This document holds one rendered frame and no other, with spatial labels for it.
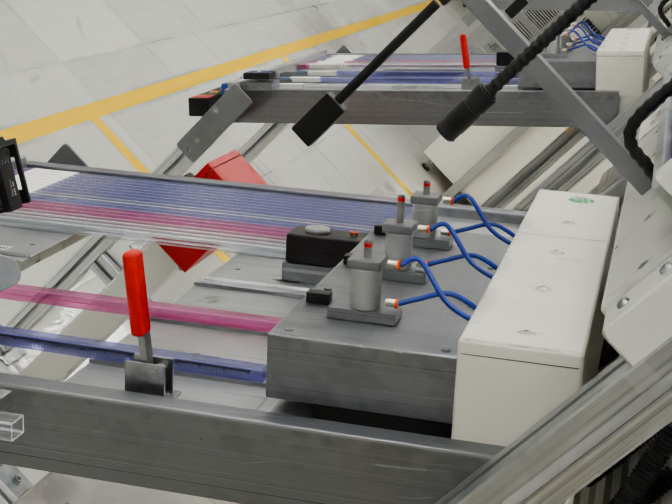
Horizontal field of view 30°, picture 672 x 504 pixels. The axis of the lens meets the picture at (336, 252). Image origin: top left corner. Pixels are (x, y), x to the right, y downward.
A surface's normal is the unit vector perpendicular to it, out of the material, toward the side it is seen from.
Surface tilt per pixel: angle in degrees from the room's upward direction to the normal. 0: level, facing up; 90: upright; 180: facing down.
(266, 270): 43
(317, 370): 90
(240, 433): 90
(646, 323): 90
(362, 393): 90
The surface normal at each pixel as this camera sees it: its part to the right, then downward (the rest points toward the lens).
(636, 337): -0.25, 0.25
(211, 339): 0.04, -0.96
